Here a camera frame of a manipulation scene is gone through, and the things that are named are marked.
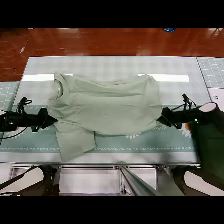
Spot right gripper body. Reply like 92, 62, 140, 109
155, 106, 184, 130

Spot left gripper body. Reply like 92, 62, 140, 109
35, 107, 59, 132

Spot pale green T-shirt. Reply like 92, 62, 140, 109
46, 73, 164, 162

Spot black cable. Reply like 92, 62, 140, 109
0, 126, 32, 140

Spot silver frame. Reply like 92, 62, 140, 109
0, 161, 202, 197

